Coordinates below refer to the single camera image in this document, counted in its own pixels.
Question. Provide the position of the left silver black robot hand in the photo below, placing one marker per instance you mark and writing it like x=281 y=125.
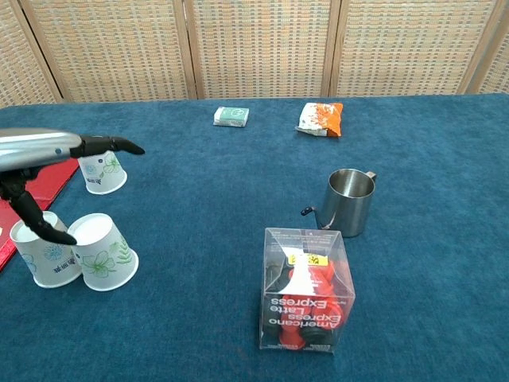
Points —
x=36 y=145

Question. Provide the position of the white floral paper cup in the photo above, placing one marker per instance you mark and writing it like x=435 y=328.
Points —
x=105 y=175
x=43 y=262
x=103 y=258

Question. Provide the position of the red open certificate folder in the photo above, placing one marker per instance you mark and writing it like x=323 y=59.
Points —
x=55 y=183

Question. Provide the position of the blue fabric table cover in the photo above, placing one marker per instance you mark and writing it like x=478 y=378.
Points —
x=222 y=179

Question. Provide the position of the green white tissue pack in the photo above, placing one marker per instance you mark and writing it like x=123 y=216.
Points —
x=231 y=116

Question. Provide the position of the woven wooden folding screen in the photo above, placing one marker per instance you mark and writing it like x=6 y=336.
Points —
x=258 y=47

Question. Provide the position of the orange white snack bag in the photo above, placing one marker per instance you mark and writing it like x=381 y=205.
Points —
x=320 y=119

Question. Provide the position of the clear box of coffee capsules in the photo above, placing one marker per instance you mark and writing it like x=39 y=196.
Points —
x=306 y=294

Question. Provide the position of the stainless steel pitcher mug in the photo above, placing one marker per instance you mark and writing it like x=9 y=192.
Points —
x=346 y=213

